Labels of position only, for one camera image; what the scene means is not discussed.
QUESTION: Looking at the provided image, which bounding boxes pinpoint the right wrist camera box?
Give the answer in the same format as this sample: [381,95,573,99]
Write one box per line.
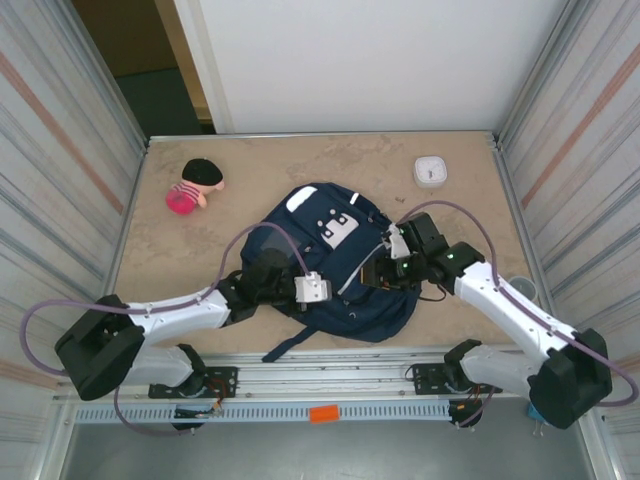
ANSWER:
[382,224,411,260]

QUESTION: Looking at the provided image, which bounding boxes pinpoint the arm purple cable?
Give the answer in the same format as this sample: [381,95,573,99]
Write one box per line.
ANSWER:
[23,222,314,437]
[398,199,640,430]

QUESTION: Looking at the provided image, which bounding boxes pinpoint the plush doll with black hair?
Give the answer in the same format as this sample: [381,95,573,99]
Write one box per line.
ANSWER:
[165,158,226,215]

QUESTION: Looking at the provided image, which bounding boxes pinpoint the navy blue backpack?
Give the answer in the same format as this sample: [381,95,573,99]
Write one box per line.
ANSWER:
[239,182,421,364]

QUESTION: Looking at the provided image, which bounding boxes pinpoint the white square clock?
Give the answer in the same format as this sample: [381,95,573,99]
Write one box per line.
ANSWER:
[413,155,448,189]

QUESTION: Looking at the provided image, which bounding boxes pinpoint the aluminium mounting rail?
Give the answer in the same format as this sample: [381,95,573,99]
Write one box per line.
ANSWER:
[53,349,600,404]

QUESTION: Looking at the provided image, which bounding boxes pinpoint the brown wooden door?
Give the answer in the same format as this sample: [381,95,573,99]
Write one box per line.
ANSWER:
[73,0,215,132]

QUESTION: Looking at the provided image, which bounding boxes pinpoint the orange tape tag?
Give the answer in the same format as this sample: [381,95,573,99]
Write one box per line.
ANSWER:
[309,405,340,425]

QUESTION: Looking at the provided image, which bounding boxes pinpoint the blue binder clip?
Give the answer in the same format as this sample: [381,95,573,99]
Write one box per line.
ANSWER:
[527,407,549,439]

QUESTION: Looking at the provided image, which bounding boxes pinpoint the clear plastic pencil case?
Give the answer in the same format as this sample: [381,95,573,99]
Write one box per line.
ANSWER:
[508,274,539,304]

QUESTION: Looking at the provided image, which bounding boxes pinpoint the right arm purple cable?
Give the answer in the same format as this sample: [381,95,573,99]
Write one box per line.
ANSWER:
[398,199,640,430]

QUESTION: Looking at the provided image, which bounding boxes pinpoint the grey slotted cable duct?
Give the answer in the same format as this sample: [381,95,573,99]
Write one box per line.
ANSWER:
[73,403,454,426]

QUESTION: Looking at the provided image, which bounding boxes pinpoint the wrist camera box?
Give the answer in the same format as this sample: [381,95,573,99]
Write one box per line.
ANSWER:
[293,271,333,305]
[382,224,411,260]

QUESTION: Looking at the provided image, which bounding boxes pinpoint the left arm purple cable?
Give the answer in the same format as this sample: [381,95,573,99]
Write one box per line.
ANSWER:
[23,222,314,437]

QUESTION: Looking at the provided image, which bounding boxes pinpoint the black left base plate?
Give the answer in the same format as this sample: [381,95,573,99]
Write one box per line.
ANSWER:
[148,366,239,400]

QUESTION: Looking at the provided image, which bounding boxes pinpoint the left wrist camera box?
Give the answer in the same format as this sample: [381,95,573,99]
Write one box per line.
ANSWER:
[293,271,333,305]

